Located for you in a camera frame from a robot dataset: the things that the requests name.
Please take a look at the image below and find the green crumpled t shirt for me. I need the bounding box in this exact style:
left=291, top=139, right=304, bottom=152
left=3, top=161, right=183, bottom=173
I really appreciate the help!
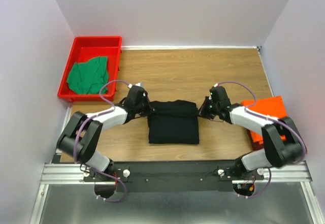
left=67, top=56, right=109, bottom=94

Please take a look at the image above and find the orange folded t shirt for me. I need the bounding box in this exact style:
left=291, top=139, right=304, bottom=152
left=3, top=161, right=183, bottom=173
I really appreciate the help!
left=248, top=96, right=288, bottom=135

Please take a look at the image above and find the red plastic bin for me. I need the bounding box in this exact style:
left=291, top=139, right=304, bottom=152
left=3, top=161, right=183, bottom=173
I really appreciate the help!
left=57, top=36, right=122, bottom=102

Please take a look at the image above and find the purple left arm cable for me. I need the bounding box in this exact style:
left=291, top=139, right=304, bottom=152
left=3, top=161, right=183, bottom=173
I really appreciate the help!
left=73, top=80, right=133, bottom=202

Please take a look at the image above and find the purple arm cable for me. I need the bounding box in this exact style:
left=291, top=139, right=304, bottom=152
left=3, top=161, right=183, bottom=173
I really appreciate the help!
left=212, top=81, right=307, bottom=199
left=73, top=80, right=133, bottom=202

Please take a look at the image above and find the aluminium frame rail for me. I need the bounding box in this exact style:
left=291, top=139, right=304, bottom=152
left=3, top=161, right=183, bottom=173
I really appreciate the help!
left=41, top=161, right=312, bottom=184

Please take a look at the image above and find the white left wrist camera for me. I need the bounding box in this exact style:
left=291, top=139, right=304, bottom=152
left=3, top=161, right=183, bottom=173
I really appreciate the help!
left=128, top=82, right=144, bottom=88

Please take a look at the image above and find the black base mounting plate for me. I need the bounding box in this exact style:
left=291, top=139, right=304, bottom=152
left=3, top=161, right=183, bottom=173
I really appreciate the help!
left=80, top=160, right=263, bottom=193

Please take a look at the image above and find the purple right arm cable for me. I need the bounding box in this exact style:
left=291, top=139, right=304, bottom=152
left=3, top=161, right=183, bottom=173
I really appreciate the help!
left=212, top=81, right=307, bottom=199

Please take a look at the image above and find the black t shirt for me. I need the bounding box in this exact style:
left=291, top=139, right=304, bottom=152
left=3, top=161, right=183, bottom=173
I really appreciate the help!
left=147, top=100, right=200, bottom=145

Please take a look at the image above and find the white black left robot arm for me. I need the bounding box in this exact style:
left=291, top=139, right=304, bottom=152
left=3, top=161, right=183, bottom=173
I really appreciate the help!
left=56, top=83, right=153, bottom=181

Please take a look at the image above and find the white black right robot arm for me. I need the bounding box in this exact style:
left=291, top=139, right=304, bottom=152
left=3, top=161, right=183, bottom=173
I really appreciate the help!
left=199, top=84, right=307, bottom=179

